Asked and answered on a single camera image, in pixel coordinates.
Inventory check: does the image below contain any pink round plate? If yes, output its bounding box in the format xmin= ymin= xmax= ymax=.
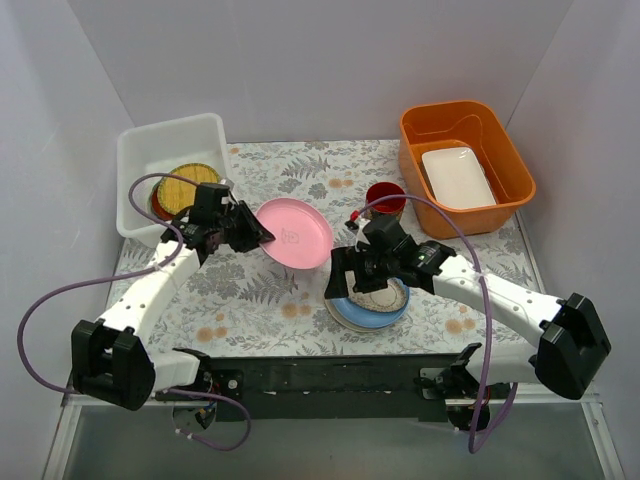
xmin=256 ymin=198 xmax=334 ymax=270

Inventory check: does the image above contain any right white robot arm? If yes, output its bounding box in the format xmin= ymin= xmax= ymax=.
xmin=324 ymin=217 xmax=611 ymax=400

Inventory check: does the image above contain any yellow woven round plate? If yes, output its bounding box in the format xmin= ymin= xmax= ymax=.
xmin=156 ymin=163 xmax=221 ymax=216

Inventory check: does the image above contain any blue round plate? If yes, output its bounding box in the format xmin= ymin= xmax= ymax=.
xmin=325 ymin=281 xmax=410 ymax=333

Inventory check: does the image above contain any red black cup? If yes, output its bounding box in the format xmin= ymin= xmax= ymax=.
xmin=365 ymin=182 xmax=407 ymax=220

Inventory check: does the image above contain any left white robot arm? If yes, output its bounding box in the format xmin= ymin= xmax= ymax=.
xmin=71 ymin=183 xmax=274 ymax=410

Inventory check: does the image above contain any small cream patterned plate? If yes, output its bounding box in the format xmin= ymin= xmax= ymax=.
xmin=348 ymin=279 xmax=409 ymax=313

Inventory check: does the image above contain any white translucent plastic bin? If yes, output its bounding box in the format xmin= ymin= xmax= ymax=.
xmin=116 ymin=113 xmax=234 ymax=248

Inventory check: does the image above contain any aluminium rail frame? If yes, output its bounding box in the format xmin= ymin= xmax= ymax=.
xmin=45 ymin=384 xmax=624 ymax=479

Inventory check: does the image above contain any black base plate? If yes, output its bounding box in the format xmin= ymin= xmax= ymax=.
xmin=89 ymin=349 xmax=571 ymax=421

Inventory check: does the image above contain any red gold rimmed plate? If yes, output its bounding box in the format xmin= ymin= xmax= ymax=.
xmin=149 ymin=187 xmax=173 ymax=221

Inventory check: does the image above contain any floral table mat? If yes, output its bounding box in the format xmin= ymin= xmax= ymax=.
xmin=150 ymin=140 xmax=519 ymax=357

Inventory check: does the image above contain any white rectangular plate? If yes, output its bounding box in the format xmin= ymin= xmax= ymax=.
xmin=421 ymin=147 xmax=496 ymax=210

